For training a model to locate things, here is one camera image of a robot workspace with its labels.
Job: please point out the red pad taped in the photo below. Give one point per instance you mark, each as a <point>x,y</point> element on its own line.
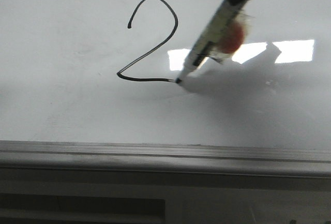
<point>234,36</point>

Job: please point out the white black whiteboard marker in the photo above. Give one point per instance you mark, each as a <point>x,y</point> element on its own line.
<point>212,33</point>

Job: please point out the white whiteboard surface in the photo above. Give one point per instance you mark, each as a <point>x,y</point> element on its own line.
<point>59,60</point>

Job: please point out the grey aluminium whiteboard frame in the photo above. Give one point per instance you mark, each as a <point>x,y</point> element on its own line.
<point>200,159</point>

